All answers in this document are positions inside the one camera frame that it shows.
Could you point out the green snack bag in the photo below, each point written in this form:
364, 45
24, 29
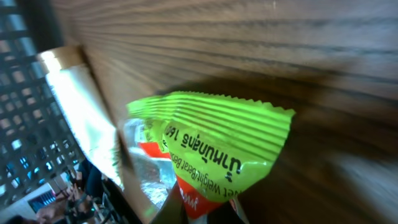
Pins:
219, 145

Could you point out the white tube gold cap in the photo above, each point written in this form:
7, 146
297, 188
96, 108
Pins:
79, 99

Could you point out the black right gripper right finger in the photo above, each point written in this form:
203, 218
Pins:
229, 213

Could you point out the grey plastic basket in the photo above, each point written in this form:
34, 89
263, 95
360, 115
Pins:
36, 143

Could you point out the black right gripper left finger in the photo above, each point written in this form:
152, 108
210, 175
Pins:
173, 210

